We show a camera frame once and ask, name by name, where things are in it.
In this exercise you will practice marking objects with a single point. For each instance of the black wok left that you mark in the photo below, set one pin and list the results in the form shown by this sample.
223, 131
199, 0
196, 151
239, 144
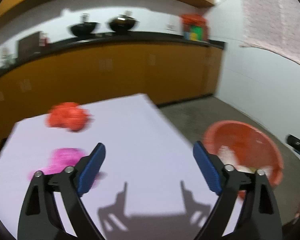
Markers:
84, 28

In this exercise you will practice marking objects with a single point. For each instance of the wall power socket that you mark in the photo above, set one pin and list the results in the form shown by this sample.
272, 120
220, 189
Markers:
170, 27

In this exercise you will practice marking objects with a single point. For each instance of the red plastic trash basket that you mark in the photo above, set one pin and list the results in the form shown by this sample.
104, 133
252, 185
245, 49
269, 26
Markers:
253, 148

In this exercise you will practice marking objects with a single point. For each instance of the black wok with lid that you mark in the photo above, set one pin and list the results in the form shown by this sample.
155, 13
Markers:
123, 23

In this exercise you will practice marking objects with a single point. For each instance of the red bottle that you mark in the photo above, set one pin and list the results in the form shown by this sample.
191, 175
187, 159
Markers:
45, 40

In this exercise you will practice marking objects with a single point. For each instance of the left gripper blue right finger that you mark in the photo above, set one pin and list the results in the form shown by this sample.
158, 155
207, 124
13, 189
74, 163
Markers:
210, 167

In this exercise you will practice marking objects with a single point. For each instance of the lower wooden cabinets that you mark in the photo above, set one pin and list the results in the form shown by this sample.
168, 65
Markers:
167, 72

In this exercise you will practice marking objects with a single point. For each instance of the pink floral curtain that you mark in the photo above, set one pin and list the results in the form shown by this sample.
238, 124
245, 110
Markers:
273, 25

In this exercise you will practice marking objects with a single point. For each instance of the magenta plastic bag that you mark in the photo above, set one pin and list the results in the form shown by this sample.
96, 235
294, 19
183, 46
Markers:
60, 159

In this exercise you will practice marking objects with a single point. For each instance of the red bag on boxes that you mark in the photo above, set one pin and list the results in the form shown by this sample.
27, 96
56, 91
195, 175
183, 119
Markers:
193, 19

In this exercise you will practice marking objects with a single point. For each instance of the bubble wrap sheet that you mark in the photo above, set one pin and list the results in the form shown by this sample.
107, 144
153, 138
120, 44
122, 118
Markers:
227, 156

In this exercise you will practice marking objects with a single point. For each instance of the white tablecloth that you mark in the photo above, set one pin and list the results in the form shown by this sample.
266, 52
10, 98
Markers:
150, 187

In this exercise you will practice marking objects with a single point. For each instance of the colourful boxes on counter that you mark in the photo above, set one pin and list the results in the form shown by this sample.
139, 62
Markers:
196, 33

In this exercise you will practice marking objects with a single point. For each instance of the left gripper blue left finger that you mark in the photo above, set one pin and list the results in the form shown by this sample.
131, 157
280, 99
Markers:
88, 167

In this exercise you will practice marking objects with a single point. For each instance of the orange plastic bag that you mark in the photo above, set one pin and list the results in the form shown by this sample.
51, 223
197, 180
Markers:
68, 115

